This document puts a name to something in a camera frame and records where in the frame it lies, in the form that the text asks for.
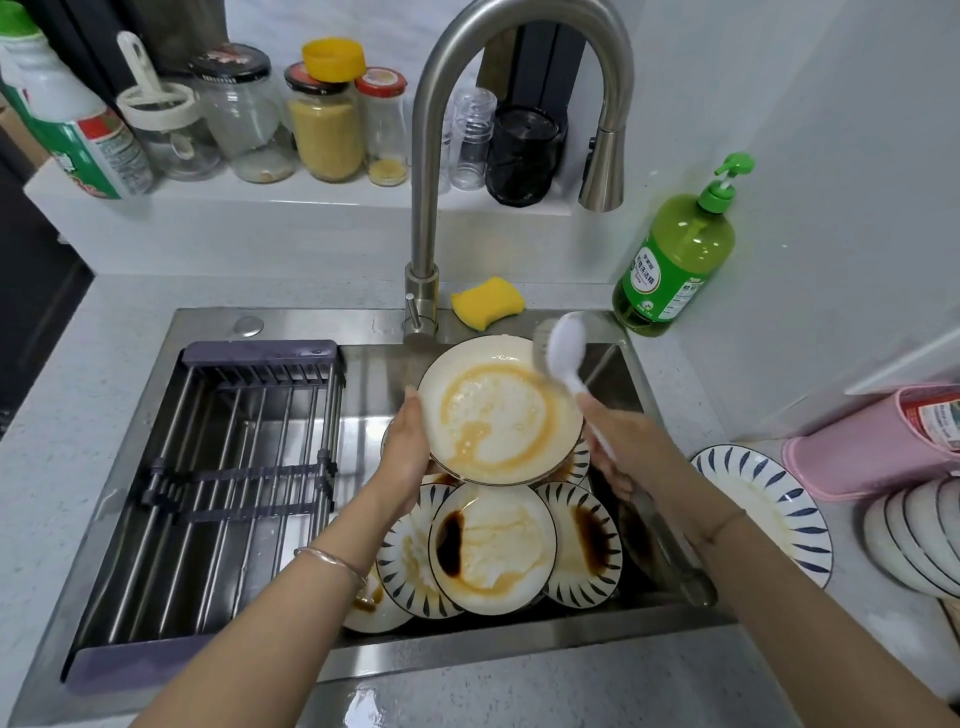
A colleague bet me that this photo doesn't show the person's left hand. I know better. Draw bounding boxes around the person's left hand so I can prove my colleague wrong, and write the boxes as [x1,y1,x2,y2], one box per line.
[372,386,434,520]

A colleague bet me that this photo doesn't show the person's right hand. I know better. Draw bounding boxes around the person's right hand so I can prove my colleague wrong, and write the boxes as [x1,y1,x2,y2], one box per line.
[576,393,741,541]

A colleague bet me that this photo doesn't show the white long-handled dish brush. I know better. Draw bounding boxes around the white long-handled dish brush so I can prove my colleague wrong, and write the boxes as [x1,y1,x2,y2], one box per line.
[533,312,719,609]

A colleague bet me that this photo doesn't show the cream plate with orange sauce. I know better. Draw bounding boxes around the cream plate with orange sauce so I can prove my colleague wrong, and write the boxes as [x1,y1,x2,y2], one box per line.
[417,334,585,487]

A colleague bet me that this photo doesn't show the person's right forearm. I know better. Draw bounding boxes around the person's right forearm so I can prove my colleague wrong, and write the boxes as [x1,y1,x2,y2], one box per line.
[697,506,960,728]

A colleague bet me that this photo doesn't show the person's left forearm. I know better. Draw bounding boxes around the person's left forearm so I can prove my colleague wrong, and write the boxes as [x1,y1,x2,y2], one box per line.
[131,495,410,728]

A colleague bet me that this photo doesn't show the blue striped dirty plate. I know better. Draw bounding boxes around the blue striped dirty plate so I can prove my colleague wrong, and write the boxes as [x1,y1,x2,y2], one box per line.
[551,438,594,489]
[375,483,466,621]
[536,480,624,610]

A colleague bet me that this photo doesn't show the stainless steel sink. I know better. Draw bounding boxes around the stainless steel sink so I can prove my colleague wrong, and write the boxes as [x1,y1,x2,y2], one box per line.
[7,307,741,728]

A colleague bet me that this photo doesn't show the yellow sponge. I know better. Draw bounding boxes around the yellow sponge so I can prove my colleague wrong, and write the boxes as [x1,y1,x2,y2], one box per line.
[450,276,527,333]

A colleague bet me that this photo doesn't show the cream plate with dark sauce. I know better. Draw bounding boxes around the cream plate with dark sauce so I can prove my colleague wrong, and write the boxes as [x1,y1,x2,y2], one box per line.
[428,482,558,618]

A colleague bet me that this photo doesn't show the thin wrist band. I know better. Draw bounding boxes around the thin wrist band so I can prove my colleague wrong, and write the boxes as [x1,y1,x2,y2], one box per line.
[700,507,750,546]

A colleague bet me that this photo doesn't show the green dish soap pump bottle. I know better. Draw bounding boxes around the green dish soap pump bottle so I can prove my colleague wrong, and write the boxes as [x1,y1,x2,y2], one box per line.
[612,152,756,338]

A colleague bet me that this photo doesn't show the cream dirty plate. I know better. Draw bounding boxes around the cream dirty plate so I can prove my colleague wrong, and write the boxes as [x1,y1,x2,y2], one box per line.
[341,562,415,636]

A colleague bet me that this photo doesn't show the steel drain rack purple ends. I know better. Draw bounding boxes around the steel drain rack purple ends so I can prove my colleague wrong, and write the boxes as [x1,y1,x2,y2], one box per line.
[63,339,348,693]

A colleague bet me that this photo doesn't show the pink plastic container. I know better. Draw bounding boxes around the pink plastic container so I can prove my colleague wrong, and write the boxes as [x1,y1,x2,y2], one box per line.
[781,384,960,502]

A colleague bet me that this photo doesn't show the clear plastic bottle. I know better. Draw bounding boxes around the clear plastic bottle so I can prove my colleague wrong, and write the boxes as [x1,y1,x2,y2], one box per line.
[447,86,498,192]

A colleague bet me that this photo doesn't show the glass jar with red lid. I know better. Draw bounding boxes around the glass jar with red lid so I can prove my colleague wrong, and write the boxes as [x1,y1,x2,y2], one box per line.
[354,66,411,188]

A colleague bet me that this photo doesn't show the jar of yellow grains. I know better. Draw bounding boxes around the jar of yellow grains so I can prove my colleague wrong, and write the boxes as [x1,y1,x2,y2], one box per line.
[283,62,367,184]

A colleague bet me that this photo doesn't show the white ceramic bowl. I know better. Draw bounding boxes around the white ceramic bowl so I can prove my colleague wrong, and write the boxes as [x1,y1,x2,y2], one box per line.
[862,495,942,601]
[883,487,960,595]
[937,477,960,543]
[903,480,960,580]

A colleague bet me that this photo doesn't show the red white labelled packet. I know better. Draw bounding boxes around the red white labelled packet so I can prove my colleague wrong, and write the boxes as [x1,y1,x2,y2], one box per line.
[900,388,960,453]

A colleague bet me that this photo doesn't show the glass jar with black lid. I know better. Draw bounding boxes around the glass jar with black lid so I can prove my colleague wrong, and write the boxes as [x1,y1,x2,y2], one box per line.
[187,42,299,185]

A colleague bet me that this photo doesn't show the yellow plastic cap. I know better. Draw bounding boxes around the yellow plastic cap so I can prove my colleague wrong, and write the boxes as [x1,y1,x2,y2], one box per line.
[301,37,368,84]

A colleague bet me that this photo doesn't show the glass jar with white spoon lid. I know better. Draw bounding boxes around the glass jar with white spoon lid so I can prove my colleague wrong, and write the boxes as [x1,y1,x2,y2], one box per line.
[114,31,223,183]

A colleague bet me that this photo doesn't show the steel gooseneck faucet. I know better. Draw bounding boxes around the steel gooseneck faucet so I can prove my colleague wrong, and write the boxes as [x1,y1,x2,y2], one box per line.
[402,0,636,347]

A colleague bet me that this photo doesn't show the green white cleaner bottle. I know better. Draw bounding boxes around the green white cleaner bottle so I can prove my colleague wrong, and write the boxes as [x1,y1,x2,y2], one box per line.
[0,0,156,201]

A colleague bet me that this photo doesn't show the silver bangle bracelet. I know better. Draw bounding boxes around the silver bangle bracelet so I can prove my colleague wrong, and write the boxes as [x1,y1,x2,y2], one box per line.
[293,546,369,595]

